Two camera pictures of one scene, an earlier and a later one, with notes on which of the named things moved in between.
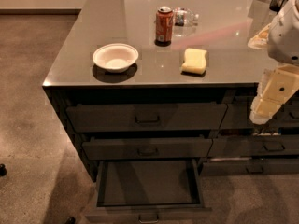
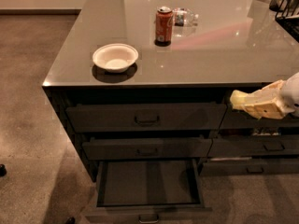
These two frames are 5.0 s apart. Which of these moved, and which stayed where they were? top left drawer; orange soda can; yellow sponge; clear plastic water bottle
Moved: yellow sponge
Stayed: orange soda can; top left drawer; clear plastic water bottle
